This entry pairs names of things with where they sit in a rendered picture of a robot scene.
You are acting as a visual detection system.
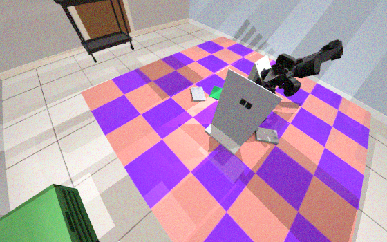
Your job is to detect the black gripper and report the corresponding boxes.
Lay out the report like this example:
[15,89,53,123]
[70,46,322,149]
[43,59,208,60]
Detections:
[261,53,297,94]

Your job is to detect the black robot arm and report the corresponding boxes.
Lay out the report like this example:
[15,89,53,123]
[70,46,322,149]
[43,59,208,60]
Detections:
[260,39,343,97]

